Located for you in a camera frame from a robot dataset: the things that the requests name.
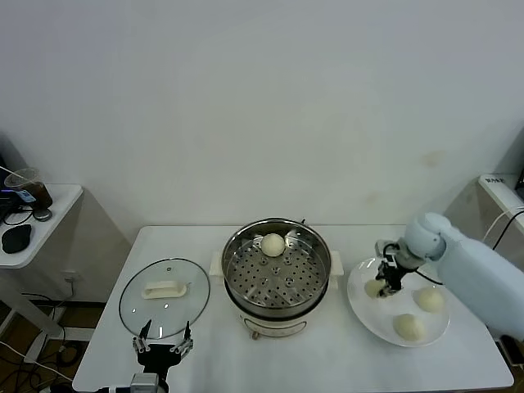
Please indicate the black computer mouse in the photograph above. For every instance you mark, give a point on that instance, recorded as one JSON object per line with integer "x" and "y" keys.
{"x": 15, "y": 238}

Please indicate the black printed box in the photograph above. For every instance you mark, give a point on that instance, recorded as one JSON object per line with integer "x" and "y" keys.
{"x": 8, "y": 200}

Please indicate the black edge device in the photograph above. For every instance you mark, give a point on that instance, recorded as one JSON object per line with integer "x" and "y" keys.
{"x": 521, "y": 178}

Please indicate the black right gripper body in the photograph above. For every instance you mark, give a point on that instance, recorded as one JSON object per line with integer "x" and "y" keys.
{"x": 394, "y": 278}

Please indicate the cream electric cooker base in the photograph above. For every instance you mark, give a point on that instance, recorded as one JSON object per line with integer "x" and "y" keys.
{"x": 274, "y": 327}

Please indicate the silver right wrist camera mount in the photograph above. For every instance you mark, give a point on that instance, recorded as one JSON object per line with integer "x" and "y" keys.
{"x": 389, "y": 250}

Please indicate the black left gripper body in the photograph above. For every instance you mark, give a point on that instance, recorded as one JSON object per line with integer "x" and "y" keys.
{"x": 157, "y": 356}

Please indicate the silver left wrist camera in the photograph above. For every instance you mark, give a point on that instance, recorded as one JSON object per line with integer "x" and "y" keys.
{"x": 144, "y": 380}

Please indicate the white round plate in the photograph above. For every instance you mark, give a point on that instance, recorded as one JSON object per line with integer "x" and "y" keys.
{"x": 368, "y": 319}

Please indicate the white drinking straw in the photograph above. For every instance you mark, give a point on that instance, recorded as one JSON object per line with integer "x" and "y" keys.
{"x": 9, "y": 170}

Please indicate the plastic cup iced coffee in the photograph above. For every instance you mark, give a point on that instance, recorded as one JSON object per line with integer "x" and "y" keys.
{"x": 40, "y": 195}

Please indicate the white steamed baozi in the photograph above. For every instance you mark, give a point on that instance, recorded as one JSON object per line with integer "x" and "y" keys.
{"x": 430, "y": 299}
{"x": 408, "y": 327}
{"x": 272, "y": 245}
{"x": 371, "y": 288}

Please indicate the white wall socket plug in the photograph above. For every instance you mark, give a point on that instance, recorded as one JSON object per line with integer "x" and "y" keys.
{"x": 70, "y": 277}

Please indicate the grey round puck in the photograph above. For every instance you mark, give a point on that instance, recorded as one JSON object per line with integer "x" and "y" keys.
{"x": 42, "y": 215}

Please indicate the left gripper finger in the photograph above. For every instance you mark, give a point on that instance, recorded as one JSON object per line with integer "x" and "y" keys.
{"x": 139, "y": 344}
{"x": 185, "y": 344}

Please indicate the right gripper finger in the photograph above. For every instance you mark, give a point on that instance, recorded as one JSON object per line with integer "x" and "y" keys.
{"x": 387, "y": 292}
{"x": 382, "y": 272}

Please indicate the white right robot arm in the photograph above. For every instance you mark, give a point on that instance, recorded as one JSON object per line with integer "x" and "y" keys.
{"x": 471, "y": 270}

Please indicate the steel steamer basket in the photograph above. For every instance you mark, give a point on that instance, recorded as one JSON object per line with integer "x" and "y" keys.
{"x": 254, "y": 282}

